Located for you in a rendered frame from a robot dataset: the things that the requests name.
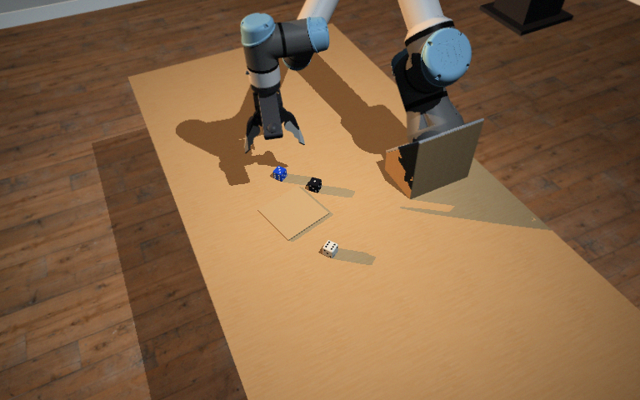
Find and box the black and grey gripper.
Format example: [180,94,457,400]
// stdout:
[244,81,305,153]

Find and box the white die with black pips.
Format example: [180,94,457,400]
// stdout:
[322,240,338,258]

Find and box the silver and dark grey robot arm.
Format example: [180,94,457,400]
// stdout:
[240,0,472,143]

